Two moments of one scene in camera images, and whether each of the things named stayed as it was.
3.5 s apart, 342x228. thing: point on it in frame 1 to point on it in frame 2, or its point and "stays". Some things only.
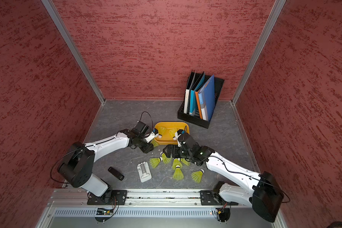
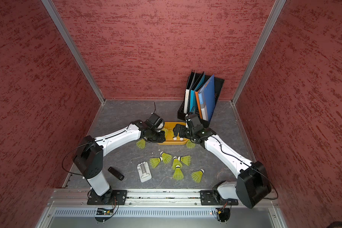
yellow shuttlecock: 185,161 stays
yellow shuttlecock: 197,175 stays
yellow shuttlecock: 166,160 stays
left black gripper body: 143,145 to 156,136
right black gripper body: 179,152 to 185,132
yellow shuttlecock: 176,164 stays
